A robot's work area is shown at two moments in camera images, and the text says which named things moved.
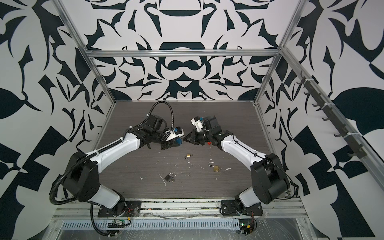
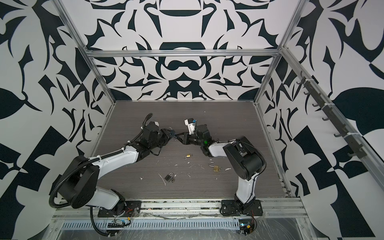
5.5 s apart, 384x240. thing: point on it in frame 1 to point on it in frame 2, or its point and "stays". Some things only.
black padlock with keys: [170, 177] stays
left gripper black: [169, 145] to [167, 135]
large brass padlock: [215, 167] stays
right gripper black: [194, 139] to [186, 138]
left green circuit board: [120, 223] stays
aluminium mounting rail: [74, 208] stays
